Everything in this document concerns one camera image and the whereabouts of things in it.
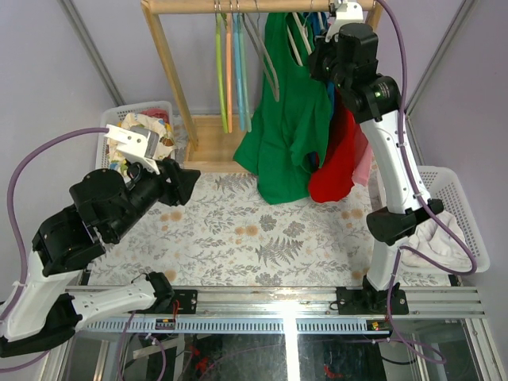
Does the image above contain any green plastic hanger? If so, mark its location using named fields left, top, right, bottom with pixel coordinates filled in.
left=214, top=1, right=229, bottom=133

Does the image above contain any dark red cloth in basket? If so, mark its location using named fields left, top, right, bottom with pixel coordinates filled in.
left=140, top=107, right=170, bottom=123

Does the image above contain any floral table cloth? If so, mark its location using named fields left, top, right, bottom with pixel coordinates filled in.
left=89, top=173, right=380, bottom=287

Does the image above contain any white hanger with blue shirt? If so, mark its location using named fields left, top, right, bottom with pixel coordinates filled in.
left=313, top=12, right=329, bottom=40

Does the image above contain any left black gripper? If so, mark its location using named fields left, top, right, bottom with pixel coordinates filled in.
left=111, top=154, right=202, bottom=239

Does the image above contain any orange plastic hanger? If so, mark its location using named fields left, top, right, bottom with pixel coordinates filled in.
left=225, top=13, right=233, bottom=133

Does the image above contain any white plastic basket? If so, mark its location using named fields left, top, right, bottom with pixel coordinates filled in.
left=96, top=101, right=175, bottom=181
left=376, top=166, right=491, bottom=274

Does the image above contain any right white plastic basket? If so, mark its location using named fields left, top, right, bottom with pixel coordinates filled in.
left=376, top=166, right=491, bottom=274

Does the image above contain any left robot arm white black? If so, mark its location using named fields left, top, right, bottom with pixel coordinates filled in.
left=1, top=158, right=201, bottom=358

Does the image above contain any teal plastic hanger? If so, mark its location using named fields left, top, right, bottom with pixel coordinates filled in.
left=237, top=13, right=252, bottom=133

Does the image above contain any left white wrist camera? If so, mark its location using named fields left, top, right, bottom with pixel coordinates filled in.
left=105, top=125, right=158, bottom=173

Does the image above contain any blue plastic hanger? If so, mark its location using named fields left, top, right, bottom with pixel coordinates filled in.
left=232, top=10, right=246, bottom=132

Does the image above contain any green t shirt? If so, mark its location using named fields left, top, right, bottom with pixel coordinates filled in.
left=233, top=13, right=332, bottom=205

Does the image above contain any white cloth in basket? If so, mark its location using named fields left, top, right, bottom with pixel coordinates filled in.
left=401, top=210, right=471, bottom=271

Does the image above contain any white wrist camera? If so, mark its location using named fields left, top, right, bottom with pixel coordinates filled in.
left=325, top=0, right=364, bottom=43
left=105, top=125, right=158, bottom=173

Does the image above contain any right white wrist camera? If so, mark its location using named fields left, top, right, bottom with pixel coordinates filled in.
left=325, top=0, right=364, bottom=43

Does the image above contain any wooden clothes rack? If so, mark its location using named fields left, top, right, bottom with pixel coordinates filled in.
left=140, top=0, right=386, bottom=174

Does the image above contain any blue t shirt hanging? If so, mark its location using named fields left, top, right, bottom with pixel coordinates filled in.
left=303, top=12, right=335, bottom=172

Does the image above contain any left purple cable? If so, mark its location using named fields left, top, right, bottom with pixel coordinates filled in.
left=0, top=126, right=110, bottom=372

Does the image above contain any pink t shirt hanging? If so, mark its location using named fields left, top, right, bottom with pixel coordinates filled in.
left=352, top=143, right=373, bottom=187

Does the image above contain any aluminium mounting rail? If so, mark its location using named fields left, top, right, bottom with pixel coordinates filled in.
left=84, top=287, right=487, bottom=336

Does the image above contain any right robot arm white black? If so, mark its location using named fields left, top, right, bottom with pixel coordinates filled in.
left=309, top=22, right=444, bottom=315

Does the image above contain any left white plastic basket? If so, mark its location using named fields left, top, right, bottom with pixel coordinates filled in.
left=96, top=101, right=175, bottom=181

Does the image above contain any cream white hanger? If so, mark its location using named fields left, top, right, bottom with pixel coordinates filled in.
left=286, top=12, right=315, bottom=67

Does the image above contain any patterned cream cloth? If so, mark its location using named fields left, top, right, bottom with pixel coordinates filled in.
left=105, top=113, right=175, bottom=177

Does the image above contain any red t shirt hanging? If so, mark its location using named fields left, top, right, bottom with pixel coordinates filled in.
left=309, top=91, right=368, bottom=203

